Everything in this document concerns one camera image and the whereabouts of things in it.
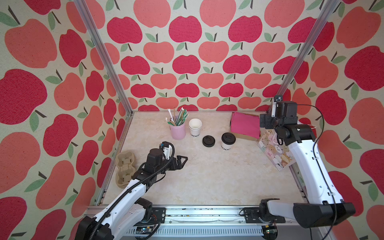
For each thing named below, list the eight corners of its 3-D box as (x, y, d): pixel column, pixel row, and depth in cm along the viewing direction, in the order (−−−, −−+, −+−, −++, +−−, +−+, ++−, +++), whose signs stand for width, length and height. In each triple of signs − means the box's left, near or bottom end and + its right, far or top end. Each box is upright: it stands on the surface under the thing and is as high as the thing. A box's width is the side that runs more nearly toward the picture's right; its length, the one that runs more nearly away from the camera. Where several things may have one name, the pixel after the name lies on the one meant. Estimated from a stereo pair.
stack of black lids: (202, 147, 103) (202, 145, 101) (201, 137, 108) (202, 135, 106) (215, 147, 103) (215, 145, 101) (214, 137, 108) (214, 135, 106)
